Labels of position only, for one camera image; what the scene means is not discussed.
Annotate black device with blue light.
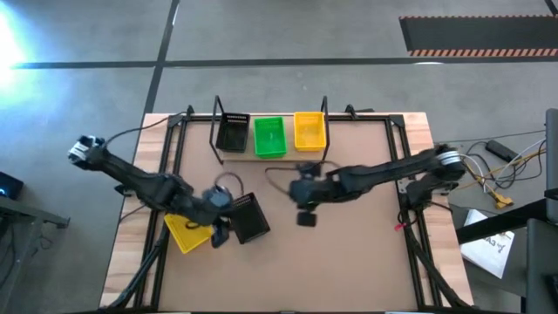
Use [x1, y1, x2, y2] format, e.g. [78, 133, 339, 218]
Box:
[0, 171, 25, 201]

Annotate thin black floor cable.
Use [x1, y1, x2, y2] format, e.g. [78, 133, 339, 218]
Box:
[435, 129, 546, 145]

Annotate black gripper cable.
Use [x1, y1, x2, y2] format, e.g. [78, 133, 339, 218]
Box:
[264, 160, 344, 197]
[214, 172, 245, 197]

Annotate grey metal stand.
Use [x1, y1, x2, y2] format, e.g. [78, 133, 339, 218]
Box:
[0, 195, 71, 306]

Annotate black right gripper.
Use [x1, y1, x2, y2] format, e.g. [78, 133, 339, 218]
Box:
[289, 161, 326, 228]

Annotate yellow plastic slotted basket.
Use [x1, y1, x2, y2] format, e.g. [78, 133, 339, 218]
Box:
[164, 212, 214, 255]
[293, 111, 327, 153]

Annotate black power brick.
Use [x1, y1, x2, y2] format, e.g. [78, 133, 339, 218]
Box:
[485, 139, 518, 163]

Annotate black aluminium rig frame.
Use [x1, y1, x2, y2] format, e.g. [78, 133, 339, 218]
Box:
[99, 103, 474, 313]

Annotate tan table mat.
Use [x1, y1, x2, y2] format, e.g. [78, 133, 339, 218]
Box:
[159, 119, 419, 311]

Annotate black mat with hazard stripes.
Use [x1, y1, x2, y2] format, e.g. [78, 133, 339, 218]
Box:
[398, 15, 558, 58]

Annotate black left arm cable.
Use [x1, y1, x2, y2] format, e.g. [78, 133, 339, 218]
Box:
[104, 112, 187, 147]

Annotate white paper with writing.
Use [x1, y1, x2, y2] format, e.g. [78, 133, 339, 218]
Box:
[459, 208, 516, 280]

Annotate black plastic slotted basket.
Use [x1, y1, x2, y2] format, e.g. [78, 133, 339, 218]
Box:
[229, 192, 271, 244]
[214, 112, 252, 154]

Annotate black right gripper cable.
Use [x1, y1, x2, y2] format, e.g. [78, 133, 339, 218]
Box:
[264, 160, 344, 197]

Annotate green plastic slotted basket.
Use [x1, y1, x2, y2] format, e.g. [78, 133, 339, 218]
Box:
[253, 116, 289, 159]

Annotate white cable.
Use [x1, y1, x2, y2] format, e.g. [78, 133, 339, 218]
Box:
[461, 139, 547, 178]

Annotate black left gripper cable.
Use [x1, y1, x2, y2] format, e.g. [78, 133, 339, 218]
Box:
[214, 172, 245, 197]

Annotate yellow cable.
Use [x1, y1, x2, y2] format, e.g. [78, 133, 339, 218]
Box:
[453, 150, 546, 206]

